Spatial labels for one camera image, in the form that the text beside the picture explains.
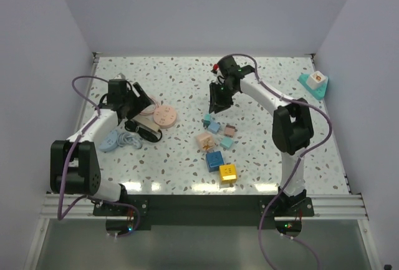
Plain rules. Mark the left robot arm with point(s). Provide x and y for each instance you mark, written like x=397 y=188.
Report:
x=74 y=166

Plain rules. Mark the white cube plug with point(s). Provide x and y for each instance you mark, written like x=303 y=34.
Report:
x=316 y=80

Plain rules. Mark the teal small plug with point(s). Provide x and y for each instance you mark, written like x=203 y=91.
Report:
x=226 y=143

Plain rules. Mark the pink small plug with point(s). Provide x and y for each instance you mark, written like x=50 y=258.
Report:
x=229 y=130

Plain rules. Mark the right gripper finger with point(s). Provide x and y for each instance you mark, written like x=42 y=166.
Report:
x=222 y=102
x=213 y=98

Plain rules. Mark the teal triangular socket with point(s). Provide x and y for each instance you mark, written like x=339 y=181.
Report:
x=317 y=93

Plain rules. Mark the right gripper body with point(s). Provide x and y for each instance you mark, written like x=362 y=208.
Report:
x=224 y=88

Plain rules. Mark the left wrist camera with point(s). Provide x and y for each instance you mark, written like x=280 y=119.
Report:
x=120 y=76

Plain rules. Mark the blue cube plug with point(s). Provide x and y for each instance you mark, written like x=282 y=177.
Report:
x=214 y=160

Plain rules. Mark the yellow cube socket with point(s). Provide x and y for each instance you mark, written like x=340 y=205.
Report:
x=227 y=174

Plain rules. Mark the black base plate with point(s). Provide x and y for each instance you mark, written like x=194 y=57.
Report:
x=142 y=212

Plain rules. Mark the pink round socket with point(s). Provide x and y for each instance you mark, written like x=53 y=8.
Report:
x=165 y=116

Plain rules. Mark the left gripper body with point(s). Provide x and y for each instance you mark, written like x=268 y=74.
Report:
x=130 y=101

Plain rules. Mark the pink cube plug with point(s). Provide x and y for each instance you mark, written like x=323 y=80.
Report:
x=205 y=141

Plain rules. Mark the light blue round socket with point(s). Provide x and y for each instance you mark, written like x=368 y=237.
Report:
x=110 y=143

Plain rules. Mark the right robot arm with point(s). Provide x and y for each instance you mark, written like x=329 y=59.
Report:
x=292 y=127

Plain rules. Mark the blue small plug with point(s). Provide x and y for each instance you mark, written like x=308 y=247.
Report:
x=214 y=127

